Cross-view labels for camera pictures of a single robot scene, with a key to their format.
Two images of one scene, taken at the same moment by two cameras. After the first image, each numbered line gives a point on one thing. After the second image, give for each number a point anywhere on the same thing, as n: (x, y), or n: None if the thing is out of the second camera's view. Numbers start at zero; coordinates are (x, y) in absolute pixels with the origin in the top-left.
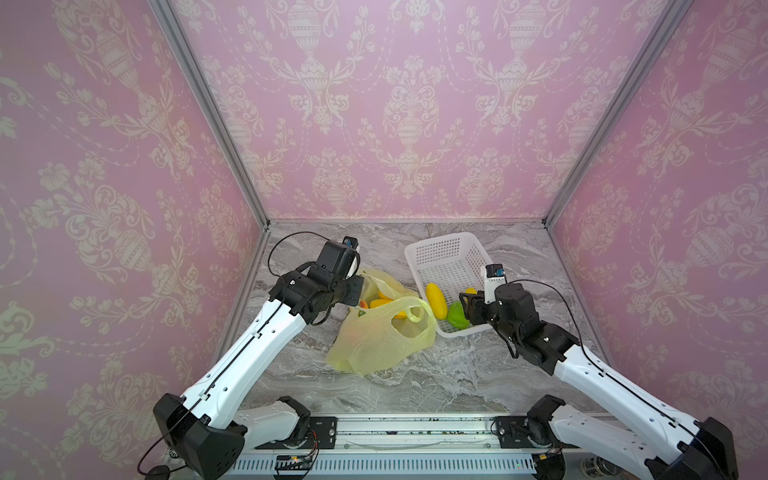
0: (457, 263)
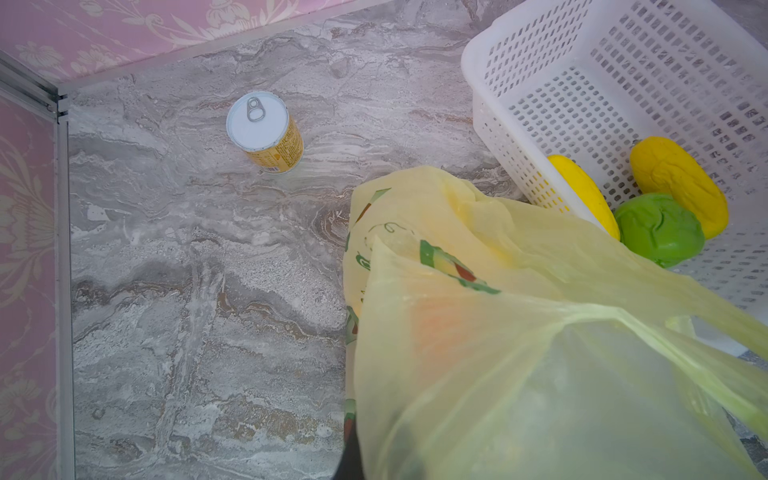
0: (589, 80)
